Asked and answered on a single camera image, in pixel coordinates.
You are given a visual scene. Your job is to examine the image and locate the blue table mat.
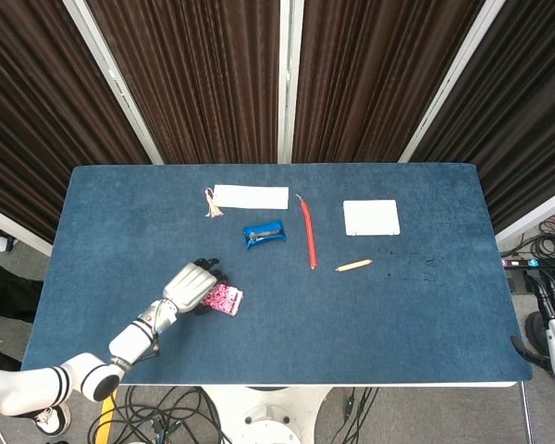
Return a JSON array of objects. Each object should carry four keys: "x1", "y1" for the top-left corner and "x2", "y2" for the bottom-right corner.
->
[{"x1": 18, "y1": 164, "x2": 536, "y2": 386}]

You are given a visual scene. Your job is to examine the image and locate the blue foil snack packet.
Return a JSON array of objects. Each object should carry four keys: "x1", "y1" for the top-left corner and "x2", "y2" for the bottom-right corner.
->
[{"x1": 241, "y1": 220, "x2": 289, "y2": 252}]

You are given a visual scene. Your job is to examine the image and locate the white square flat box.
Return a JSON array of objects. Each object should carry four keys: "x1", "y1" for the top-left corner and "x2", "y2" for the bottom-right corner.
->
[{"x1": 342, "y1": 199, "x2": 401, "y2": 238}]

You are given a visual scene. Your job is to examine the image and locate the white frame post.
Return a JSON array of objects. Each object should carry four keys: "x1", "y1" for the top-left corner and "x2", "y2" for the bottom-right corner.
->
[
  {"x1": 277, "y1": 0, "x2": 305, "y2": 164},
  {"x1": 397, "y1": 0, "x2": 508, "y2": 163},
  {"x1": 62, "y1": 0, "x2": 165, "y2": 166}
]

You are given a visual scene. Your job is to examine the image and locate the coiled black and red cables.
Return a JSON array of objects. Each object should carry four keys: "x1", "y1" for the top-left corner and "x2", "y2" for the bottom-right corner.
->
[{"x1": 499, "y1": 210, "x2": 555, "y2": 260}]

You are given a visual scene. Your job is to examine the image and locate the metal table leg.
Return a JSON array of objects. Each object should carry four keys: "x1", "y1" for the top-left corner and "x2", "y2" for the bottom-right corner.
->
[{"x1": 520, "y1": 381, "x2": 536, "y2": 444}]

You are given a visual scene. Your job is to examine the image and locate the short wooden pencil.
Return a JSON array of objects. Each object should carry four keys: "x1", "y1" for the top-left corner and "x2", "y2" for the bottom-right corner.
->
[{"x1": 335, "y1": 258, "x2": 374, "y2": 273}]

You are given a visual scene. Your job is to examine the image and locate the white bookmark with tassel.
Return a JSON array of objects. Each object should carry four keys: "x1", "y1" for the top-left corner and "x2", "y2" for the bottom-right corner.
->
[{"x1": 204, "y1": 184, "x2": 290, "y2": 219}]

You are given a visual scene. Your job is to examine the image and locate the black floor cable bundle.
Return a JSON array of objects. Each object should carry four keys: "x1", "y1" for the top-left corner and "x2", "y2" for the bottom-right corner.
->
[{"x1": 87, "y1": 386, "x2": 232, "y2": 444}]

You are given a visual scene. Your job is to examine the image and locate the black power strip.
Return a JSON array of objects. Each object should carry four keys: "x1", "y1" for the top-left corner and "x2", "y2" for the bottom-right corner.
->
[{"x1": 499, "y1": 256, "x2": 555, "y2": 270}]

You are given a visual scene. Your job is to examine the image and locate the white frame rail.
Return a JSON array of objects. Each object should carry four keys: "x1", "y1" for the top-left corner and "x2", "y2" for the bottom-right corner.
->
[
  {"x1": 494, "y1": 182, "x2": 555, "y2": 246},
  {"x1": 0, "y1": 201, "x2": 55, "y2": 256}
]

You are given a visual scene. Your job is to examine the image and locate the brown pleated curtain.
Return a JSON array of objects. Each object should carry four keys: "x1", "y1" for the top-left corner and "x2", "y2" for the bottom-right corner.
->
[
  {"x1": 409, "y1": 0, "x2": 555, "y2": 232},
  {"x1": 0, "y1": 0, "x2": 152, "y2": 244},
  {"x1": 291, "y1": 0, "x2": 487, "y2": 164},
  {"x1": 85, "y1": 0, "x2": 281, "y2": 166}
]

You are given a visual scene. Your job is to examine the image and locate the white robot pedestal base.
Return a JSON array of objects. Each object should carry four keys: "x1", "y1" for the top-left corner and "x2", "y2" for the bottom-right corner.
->
[{"x1": 198, "y1": 386, "x2": 334, "y2": 444}]

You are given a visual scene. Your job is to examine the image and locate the black and white sneaker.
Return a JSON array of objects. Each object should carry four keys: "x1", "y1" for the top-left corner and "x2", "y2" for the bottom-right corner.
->
[{"x1": 30, "y1": 404, "x2": 71, "y2": 438}]

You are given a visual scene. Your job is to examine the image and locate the yellow floor tape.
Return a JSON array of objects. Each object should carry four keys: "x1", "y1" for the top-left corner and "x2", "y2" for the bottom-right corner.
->
[{"x1": 94, "y1": 400, "x2": 119, "y2": 444}]

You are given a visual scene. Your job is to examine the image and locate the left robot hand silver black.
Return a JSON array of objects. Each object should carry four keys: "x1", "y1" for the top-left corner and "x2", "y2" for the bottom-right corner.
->
[{"x1": 161, "y1": 257, "x2": 232, "y2": 315}]

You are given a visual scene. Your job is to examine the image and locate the black cable with green plug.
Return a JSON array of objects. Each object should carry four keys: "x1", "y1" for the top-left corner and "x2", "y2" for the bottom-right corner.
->
[{"x1": 330, "y1": 387, "x2": 380, "y2": 444}]

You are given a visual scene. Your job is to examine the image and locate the pink patterned card stack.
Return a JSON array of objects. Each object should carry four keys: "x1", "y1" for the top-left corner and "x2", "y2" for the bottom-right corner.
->
[{"x1": 198, "y1": 283, "x2": 244, "y2": 318}]

